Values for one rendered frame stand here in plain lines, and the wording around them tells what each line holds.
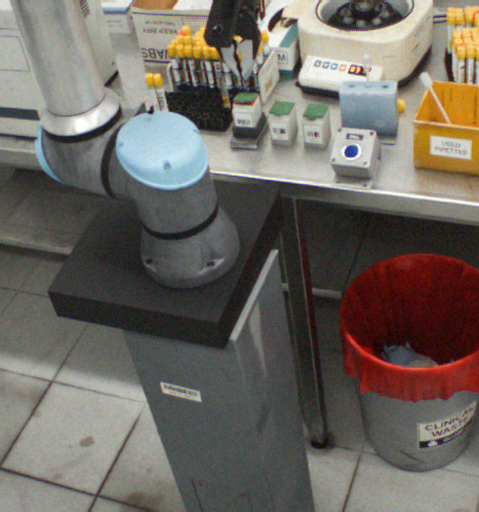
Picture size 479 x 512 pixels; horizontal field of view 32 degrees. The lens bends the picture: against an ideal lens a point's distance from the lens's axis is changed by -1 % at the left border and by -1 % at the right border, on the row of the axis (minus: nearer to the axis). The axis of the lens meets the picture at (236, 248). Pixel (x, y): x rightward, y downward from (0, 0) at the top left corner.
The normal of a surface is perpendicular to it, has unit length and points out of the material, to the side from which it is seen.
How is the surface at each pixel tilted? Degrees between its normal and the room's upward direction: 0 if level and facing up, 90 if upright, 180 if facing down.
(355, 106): 90
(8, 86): 90
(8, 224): 0
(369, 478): 0
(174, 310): 4
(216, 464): 90
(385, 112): 90
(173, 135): 9
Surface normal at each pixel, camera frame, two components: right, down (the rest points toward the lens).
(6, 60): -0.35, 0.67
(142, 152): -0.05, -0.65
